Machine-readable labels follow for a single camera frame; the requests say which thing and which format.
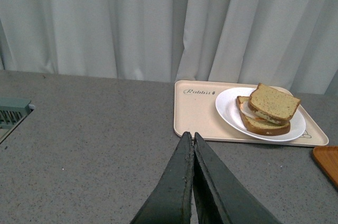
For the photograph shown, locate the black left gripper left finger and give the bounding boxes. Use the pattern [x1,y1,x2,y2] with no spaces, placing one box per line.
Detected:
[131,132,194,223]

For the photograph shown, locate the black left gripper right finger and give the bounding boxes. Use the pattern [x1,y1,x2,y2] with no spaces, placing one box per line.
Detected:
[193,133,280,223]

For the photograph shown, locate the beige rabbit tray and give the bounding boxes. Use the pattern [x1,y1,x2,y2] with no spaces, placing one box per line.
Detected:
[174,80,329,147]

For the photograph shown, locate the green dish rack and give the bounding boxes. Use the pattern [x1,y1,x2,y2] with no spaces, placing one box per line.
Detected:
[0,97,35,143]

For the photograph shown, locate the grey-white curtain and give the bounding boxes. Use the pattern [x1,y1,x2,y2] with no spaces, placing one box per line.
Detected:
[1,0,337,95]

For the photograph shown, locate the white egg filling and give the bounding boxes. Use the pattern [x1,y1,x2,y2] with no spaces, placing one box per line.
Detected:
[248,100,288,125]

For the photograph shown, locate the white round plate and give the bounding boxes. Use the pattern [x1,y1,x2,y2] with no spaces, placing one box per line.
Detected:
[215,87,306,143]

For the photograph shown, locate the bread slice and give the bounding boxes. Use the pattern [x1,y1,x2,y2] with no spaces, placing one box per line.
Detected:
[236,96,291,136]
[248,83,301,125]

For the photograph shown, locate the brown wooden tray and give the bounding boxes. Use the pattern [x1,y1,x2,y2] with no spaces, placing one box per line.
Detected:
[313,146,338,188]

